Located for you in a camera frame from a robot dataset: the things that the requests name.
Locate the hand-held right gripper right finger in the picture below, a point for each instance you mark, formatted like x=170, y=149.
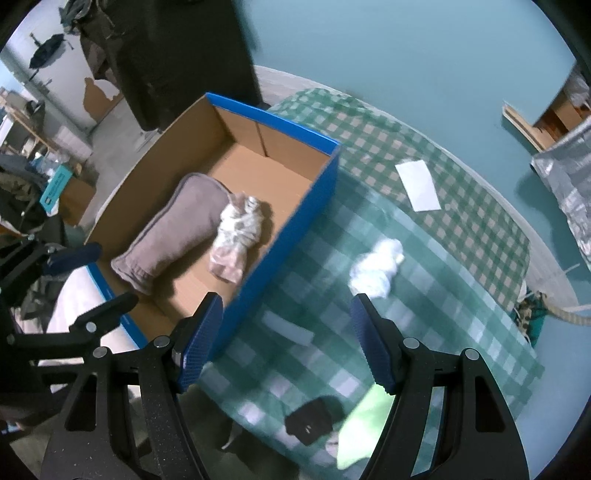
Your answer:
x=374, y=344

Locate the silver foil sheet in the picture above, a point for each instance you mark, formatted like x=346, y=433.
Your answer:
x=568, y=184

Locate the green checkered tablecloth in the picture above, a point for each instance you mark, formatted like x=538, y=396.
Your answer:
x=461, y=240

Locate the white printed cloth bundle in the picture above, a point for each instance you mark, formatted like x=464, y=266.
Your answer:
x=233, y=240

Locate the light green cloth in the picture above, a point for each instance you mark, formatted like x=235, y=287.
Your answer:
x=360, y=434

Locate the pile of dark clothes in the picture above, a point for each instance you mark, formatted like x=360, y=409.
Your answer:
x=18, y=194

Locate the black umbrella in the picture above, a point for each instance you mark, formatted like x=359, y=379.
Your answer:
x=46, y=50

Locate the black plastic bag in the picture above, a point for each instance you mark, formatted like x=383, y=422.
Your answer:
x=184, y=55

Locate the wooden frame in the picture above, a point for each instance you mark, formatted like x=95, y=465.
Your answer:
x=521, y=129

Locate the blue cardboard box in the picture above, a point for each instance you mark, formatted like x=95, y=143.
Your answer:
x=277, y=170

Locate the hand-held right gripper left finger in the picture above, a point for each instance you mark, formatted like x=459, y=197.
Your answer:
x=201, y=339

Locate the dark grey cloth piece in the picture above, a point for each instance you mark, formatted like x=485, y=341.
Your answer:
x=309, y=420

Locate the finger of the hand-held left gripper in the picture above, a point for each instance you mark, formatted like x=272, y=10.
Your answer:
x=78, y=256
x=108, y=314

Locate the teal box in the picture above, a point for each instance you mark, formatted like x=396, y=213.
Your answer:
x=55, y=189

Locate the wooden shelf rack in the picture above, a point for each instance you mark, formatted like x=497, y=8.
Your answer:
x=27, y=122

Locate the white paper sheet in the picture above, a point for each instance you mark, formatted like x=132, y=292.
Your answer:
x=418, y=184

